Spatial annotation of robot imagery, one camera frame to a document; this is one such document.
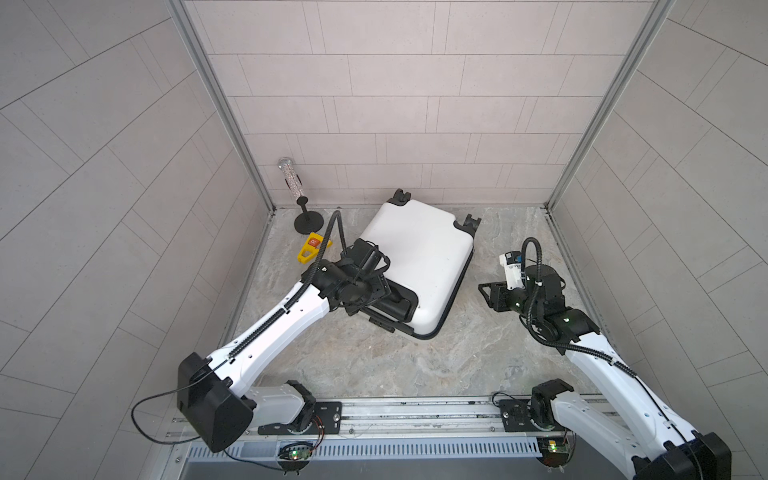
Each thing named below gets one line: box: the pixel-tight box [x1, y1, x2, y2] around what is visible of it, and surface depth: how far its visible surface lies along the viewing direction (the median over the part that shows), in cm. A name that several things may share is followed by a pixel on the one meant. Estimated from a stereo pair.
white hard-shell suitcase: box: [360, 188, 481, 340], surface depth 80 cm
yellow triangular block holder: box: [297, 232, 333, 264], surface depth 104 cm
